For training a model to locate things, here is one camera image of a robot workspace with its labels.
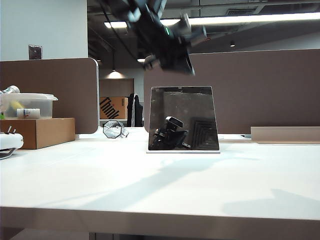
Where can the white remote controller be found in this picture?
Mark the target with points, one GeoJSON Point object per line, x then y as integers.
{"type": "Point", "coordinates": [10, 141]}

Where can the yellow item in container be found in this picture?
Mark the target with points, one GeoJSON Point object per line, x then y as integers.
{"type": "Point", "coordinates": [17, 104]}

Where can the orange Think printed box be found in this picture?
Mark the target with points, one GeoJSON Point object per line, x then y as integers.
{"type": "Point", "coordinates": [112, 107]}

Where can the ceiling air vent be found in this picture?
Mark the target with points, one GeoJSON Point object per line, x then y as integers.
{"type": "Point", "coordinates": [241, 11]}

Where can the distant brown partition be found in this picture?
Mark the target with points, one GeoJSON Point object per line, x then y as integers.
{"type": "Point", "coordinates": [116, 87]}

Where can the brown rounded desk partition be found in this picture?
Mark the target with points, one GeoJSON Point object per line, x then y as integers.
{"type": "Point", "coordinates": [62, 87]}

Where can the short distant ceiling light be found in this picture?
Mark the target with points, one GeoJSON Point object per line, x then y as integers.
{"type": "Point", "coordinates": [140, 60]}

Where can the wide brown desk partition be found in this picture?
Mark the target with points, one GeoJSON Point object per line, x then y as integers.
{"type": "Point", "coordinates": [250, 87]}

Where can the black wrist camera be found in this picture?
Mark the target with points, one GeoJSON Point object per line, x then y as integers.
{"type": "Point", "coordinates": [191, 31]}

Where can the black hanging jacket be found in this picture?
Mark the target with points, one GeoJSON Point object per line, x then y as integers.
{"type": "Point", "coordinates": [133, 110]}

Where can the long ceiling strip light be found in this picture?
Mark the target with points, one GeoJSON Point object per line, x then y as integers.
{"type": "Point", "coordinates": [250, 18]}

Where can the hanging pendant lamp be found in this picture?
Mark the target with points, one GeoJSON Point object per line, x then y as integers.
{"type": "Point", "coordinates": [114, 70]}

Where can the small green item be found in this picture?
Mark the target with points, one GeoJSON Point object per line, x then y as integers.
{"type": "Point", "coordinates": [1, 115]}

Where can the white labelled bottle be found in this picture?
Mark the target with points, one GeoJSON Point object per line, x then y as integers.
{"type": "Point", "coordinates": [28, 113]}

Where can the brown cardboard box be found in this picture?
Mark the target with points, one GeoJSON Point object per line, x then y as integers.
{"type": "Point", "coordinates": [50, 132]}

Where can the silver white cylinder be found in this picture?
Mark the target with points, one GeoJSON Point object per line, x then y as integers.
{"type": "Point", "coordinates": [11, 89]}

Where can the octagonal glass object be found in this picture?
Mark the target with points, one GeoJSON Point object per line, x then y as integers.
{"type": "Point", "coordinates": [113, 128]}

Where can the square mirror with white frame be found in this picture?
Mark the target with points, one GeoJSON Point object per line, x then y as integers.
{"type": "Point", "coordinates": [175, 110]}

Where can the small ceiling spotlight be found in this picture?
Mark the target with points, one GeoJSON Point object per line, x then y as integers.
{"type": "Point", "coordinates": [232, 45]}

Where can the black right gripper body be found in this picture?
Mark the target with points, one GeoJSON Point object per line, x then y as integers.
{"type": "Point", "coordinates": [175, 61]}

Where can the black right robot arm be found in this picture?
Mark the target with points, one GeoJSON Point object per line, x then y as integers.
{"type": "Point", "coordinates": [150, 17]}

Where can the grey wall switch plate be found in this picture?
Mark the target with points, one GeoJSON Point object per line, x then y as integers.
{"type": "Point", "coordinates": [35, 52]}

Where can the clear plastic lidded container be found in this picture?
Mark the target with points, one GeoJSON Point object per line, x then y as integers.
{"type": "Point", "coordinates": [45, 105]}

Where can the small clear glass piece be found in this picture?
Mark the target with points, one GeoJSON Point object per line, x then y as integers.
{"type": "Point", "coordinates": [125, 134]}

